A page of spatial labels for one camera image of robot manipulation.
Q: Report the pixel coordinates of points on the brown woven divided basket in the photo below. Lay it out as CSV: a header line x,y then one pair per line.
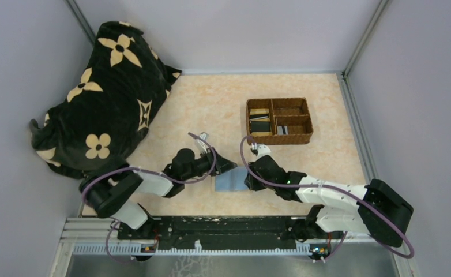
x,y
292,112

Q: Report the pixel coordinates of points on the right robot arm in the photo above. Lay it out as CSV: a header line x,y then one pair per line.
x,y
374,209

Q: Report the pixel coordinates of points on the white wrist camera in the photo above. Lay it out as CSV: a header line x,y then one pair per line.
x,y
202,144
260,150

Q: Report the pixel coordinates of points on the cards in basket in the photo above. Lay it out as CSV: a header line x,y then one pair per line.
x,y
260,122

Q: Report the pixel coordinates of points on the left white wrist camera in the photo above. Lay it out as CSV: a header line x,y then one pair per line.
x,y
202,144

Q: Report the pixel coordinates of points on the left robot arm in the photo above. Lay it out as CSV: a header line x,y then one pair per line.
x,y
108,190

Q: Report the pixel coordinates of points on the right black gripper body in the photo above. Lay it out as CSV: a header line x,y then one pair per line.
x,y
256,172

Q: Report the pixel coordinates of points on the black floral blanket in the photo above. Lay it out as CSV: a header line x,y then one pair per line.
x,y
109,112

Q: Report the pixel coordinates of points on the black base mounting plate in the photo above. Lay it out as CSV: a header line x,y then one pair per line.
x,y
228,232

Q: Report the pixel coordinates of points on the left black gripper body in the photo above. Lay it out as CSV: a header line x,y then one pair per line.
x,y
214,164

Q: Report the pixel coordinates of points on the aluminium frame rail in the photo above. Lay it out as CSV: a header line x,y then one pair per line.
x,y
363,147

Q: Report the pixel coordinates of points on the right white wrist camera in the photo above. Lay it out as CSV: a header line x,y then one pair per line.
x,y
260,150

